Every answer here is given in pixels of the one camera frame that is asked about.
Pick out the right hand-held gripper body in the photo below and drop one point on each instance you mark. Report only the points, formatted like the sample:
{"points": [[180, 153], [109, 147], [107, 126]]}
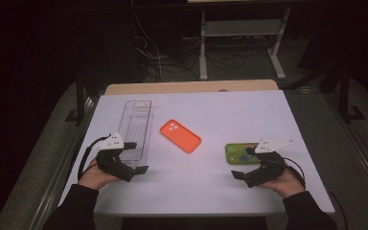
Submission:
{"points": [[268, 169]]}

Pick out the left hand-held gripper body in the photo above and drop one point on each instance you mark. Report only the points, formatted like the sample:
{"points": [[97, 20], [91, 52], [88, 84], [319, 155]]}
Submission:
{"points": [[111, 163]]}

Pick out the green phone case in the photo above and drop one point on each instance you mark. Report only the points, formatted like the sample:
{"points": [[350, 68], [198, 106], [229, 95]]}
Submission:
{"points": [[236, 154]]}

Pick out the clear plastic tray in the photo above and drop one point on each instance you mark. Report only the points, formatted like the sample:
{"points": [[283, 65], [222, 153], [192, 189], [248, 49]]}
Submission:
{"points": [[137, 124]]}

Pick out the orange phone case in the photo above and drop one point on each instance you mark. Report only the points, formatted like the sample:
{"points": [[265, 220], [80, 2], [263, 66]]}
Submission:
{"points": [[180, 136]]}

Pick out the person's right hand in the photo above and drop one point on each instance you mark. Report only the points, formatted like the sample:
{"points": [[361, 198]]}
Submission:
{"points": [[286, 187]]}

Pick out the person's left hand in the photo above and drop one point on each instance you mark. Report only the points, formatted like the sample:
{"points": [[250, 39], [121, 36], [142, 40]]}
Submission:
{"points": [[91, 177]]}

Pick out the black metal stand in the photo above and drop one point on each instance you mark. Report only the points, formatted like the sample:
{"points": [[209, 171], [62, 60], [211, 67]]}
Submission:
{"points": [[344, 96], [80, 96]]}

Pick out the aluminium rail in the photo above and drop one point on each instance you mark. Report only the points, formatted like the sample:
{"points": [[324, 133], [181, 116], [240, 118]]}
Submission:
{"points": [[361, 159], [60, 179]]}

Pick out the white metal desk frame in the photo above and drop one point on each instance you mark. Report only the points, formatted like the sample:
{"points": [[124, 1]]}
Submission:
{"points": [[242, 28]]}

